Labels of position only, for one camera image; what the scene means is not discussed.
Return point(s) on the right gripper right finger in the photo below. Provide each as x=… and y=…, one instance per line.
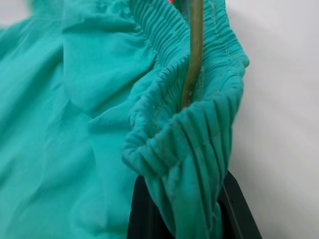
x=236, y=214

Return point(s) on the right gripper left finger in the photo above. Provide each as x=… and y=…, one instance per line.
x=147, y=219

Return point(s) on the green shorts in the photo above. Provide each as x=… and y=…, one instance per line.
x=49, y=124

